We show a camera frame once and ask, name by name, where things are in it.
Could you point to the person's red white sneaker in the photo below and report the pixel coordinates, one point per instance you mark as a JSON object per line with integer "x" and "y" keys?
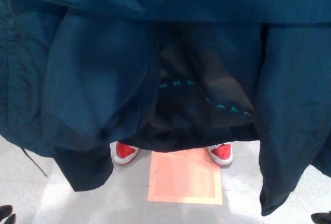
{"x": 124, "y": 152}
{"x": 220, "y": 152}

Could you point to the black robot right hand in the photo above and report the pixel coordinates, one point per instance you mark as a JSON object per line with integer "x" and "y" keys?
{"x": 323, "y": 218}

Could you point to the orange square floor marker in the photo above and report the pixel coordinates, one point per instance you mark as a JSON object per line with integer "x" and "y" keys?
{"x": 181, "y": 182}

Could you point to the dark teal windbreaker coat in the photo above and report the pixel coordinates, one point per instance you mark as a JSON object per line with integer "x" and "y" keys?
{"x": 103, "y": 53}

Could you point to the person's left red white sneaker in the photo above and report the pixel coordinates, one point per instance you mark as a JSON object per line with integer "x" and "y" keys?
{"x": 220, "y": 152}

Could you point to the person's right red white sneaker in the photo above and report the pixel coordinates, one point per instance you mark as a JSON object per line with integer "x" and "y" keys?
{"x": 124, "y": 152}

